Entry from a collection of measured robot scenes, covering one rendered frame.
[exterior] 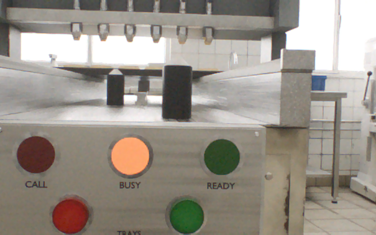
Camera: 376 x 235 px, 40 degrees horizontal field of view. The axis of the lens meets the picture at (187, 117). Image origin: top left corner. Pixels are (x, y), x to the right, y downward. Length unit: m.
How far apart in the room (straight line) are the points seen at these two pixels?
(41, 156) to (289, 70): 0.23
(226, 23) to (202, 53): 3.38
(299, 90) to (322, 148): 4.52
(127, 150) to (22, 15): 0.83
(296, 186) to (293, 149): 0.04
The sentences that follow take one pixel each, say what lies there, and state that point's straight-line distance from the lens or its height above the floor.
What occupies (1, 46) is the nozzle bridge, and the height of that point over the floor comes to 0.97.
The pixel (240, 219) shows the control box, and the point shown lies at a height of 0.76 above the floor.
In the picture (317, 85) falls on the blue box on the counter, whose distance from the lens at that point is 4.33.
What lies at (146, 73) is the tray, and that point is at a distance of 1.15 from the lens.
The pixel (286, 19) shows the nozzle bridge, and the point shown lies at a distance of 1.22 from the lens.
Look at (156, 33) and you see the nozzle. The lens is 1.22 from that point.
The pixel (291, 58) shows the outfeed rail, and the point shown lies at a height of 0.90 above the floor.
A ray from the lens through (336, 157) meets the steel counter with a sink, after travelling 4.24.
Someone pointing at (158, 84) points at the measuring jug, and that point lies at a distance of 3.96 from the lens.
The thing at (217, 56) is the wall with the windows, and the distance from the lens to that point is 4.62.
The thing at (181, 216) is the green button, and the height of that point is 0.76.
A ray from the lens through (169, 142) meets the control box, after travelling 0.45.
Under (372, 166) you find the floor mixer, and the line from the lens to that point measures 4.67.
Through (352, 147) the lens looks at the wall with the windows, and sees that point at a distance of 5.11.
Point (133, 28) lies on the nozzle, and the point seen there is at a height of 1.01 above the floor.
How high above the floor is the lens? 0.87
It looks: 3 degrees down
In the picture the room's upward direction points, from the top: 1 degrees clockwise
